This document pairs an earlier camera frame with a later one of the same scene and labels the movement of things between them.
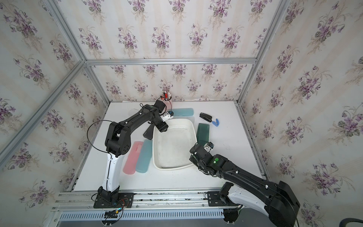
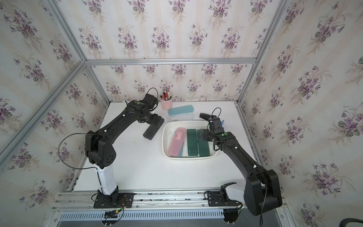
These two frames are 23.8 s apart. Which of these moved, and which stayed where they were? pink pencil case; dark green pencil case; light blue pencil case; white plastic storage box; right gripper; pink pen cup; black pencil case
Moved: white plastic storage box; dark green pencil case; pink pencil case; right gripper; light blue pencil case
Stayed: black pencil case; pink pen cup
